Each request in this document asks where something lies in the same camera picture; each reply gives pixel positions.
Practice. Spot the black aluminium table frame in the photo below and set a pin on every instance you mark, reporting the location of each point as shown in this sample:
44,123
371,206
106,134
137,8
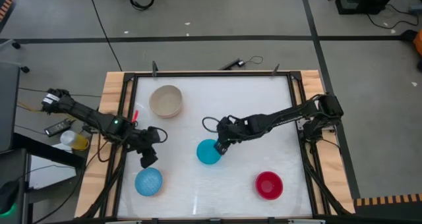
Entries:
211,73

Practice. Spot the red plastic bowl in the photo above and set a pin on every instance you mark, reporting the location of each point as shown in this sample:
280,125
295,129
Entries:
269,185

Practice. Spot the grey monitor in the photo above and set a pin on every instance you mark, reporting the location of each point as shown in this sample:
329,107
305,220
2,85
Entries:
8,105

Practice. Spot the black computer mouse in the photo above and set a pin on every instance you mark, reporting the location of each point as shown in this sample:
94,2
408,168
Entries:
8,196

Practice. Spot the orange object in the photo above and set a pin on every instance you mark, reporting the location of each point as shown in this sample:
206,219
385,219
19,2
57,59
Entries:
418,43

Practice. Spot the black equipment box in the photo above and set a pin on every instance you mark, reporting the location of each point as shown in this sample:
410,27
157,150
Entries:
366,0

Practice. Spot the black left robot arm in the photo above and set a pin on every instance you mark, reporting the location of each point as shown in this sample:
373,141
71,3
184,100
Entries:
82,110

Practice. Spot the black orange striped barrier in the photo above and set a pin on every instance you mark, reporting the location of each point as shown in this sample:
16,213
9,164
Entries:
389,204

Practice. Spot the black frame bracket post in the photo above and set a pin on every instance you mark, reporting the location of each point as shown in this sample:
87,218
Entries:
275,70
154,69

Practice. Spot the light blue textured bowl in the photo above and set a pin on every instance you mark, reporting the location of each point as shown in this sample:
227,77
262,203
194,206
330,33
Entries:
148,182

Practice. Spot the black orange striped edge strip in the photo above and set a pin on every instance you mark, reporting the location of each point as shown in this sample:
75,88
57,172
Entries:
8,1

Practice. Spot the black power strip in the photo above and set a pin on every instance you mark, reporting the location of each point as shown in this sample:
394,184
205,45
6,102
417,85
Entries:
231,64

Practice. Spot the clear bottle with yellow liquid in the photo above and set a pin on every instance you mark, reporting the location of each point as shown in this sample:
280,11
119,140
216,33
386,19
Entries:
75,140

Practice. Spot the white table mat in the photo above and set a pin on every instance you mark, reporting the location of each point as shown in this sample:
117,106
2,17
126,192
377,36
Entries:
250,95

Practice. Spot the teal plastic bowl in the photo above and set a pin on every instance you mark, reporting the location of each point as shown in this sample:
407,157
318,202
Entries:
207,152

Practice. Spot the beige bowl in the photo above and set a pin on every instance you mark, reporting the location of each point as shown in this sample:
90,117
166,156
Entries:
165,101

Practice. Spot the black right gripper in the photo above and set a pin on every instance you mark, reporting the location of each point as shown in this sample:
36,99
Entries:
227,130

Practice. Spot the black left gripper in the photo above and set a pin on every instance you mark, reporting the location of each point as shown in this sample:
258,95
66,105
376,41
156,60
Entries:
147,141

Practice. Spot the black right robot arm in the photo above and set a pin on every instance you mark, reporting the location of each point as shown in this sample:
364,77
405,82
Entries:
290,113

